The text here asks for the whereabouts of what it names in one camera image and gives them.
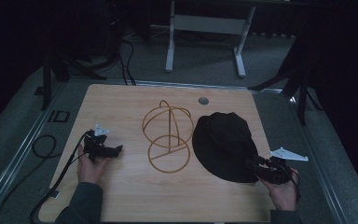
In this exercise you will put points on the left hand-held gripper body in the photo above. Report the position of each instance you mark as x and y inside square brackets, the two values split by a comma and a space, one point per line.
[97, 146]

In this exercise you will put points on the person's right hand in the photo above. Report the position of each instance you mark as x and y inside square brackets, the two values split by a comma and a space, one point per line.
[283, 194]

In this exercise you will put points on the person's left hand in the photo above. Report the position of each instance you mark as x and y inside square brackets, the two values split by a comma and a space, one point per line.
[90, 171]

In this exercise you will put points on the white metal desk frame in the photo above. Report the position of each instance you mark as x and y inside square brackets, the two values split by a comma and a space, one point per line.
[209, 24]

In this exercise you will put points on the black bucket hat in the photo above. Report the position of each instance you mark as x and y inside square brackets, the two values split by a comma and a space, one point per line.
[222, 146]

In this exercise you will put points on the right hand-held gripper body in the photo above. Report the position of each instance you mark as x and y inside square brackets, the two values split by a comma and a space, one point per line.
[276, 171]

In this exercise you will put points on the black tripod stand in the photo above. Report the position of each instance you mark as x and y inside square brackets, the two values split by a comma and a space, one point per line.
[298, 90]
[59, 70]

